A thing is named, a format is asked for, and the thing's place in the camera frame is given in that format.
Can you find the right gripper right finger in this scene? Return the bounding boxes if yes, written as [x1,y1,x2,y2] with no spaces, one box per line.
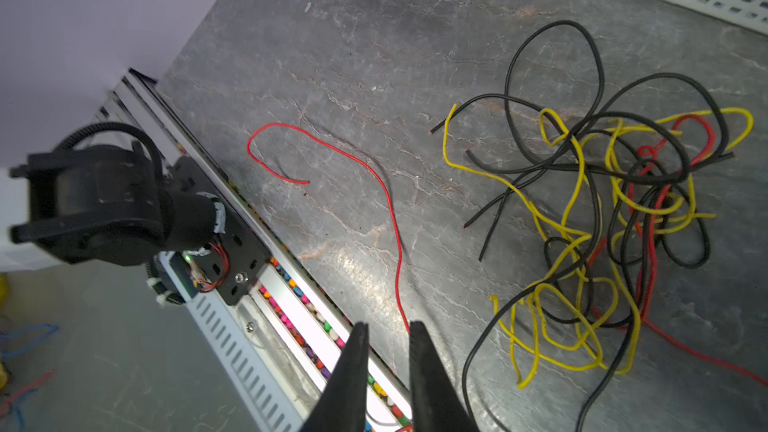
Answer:
[409,321,478,432]

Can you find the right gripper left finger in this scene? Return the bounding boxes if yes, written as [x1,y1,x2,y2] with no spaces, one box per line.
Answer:
[300,322,370,432]

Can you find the long red cable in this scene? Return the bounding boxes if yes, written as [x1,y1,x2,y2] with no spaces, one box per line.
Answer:
[245,122,415,337]

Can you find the cable bundle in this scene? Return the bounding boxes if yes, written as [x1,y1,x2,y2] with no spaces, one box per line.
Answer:
[429,19,768,432]

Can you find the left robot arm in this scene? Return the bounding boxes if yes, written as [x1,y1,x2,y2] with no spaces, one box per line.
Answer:
[1,122,226,272]

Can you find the front aluminium rail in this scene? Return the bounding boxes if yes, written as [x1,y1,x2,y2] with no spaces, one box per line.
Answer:
[95,68,421,432]

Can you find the white slotted cable duct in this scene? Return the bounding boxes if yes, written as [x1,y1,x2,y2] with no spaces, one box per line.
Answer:
[156,252,311,431]

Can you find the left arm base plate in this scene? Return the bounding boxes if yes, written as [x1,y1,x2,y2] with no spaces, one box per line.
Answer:
[172,157,271,306]

